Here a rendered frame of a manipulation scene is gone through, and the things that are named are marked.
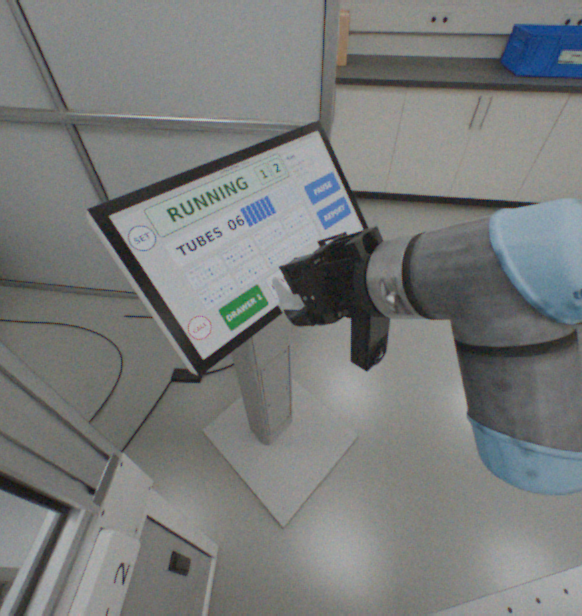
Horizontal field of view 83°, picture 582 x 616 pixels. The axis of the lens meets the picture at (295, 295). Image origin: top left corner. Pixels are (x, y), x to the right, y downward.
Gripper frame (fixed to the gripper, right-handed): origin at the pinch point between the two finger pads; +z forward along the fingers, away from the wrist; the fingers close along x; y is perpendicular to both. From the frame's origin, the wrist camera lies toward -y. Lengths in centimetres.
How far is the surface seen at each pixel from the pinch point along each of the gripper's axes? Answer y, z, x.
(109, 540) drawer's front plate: -13.8, 9.6, 34.9
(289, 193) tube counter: 14.5, 14.9, -21.1
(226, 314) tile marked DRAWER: 1.1, 14.7, 3.9
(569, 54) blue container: 12, 26, -272
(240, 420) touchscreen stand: -58, 95, -4
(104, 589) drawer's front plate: -18.3, 9.3, 38.3
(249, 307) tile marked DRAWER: -0.3, 14.7, -0.6
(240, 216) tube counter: 14.9, 14.8, -8.3
